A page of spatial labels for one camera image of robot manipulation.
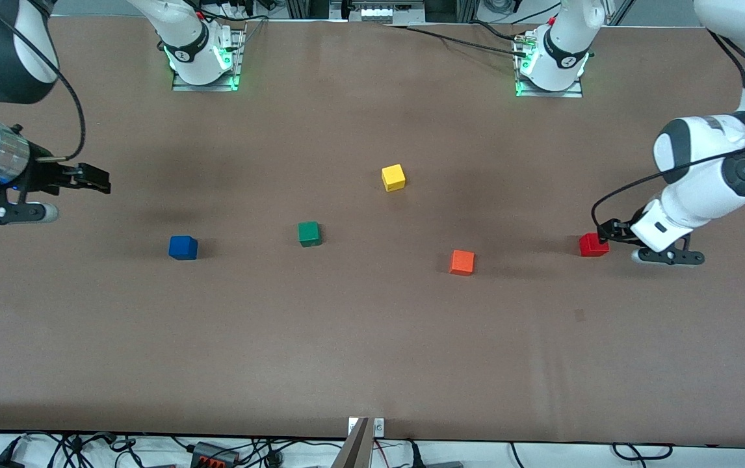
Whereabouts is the aluminium frame with device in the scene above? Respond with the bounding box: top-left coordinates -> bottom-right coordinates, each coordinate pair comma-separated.
287,0 -> 478,24

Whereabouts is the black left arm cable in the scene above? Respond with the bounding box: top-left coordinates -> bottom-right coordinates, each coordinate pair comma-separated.
592,29 -> 745,229

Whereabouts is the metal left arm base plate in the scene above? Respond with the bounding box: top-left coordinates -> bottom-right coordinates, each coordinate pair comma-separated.
516,62 -> 584,99

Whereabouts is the black looped cable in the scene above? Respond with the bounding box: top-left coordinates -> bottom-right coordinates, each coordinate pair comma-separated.
612,443 -> 673,461

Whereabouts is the red wooden cube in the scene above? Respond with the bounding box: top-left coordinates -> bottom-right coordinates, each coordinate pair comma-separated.
579,233 -> 610,257

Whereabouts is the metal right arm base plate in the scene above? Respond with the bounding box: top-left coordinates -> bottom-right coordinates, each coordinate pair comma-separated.
172,26 -> 246,92

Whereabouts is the orange wooden cube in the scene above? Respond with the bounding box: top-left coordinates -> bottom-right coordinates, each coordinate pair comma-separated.
449,250 -> 476,277

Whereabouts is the black cable on table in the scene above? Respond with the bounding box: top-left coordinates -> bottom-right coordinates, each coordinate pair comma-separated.
382,21 -> 530,58

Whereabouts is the brown camera post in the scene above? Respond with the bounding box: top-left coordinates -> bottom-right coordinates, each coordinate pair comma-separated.
332,417 -> 371,468

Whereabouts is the blue wooden cube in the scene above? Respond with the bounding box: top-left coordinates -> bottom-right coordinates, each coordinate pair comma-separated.
168,235 -> 198,261

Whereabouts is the black orange power strip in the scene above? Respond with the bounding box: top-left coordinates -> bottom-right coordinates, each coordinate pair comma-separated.
190,442 -> 241,468

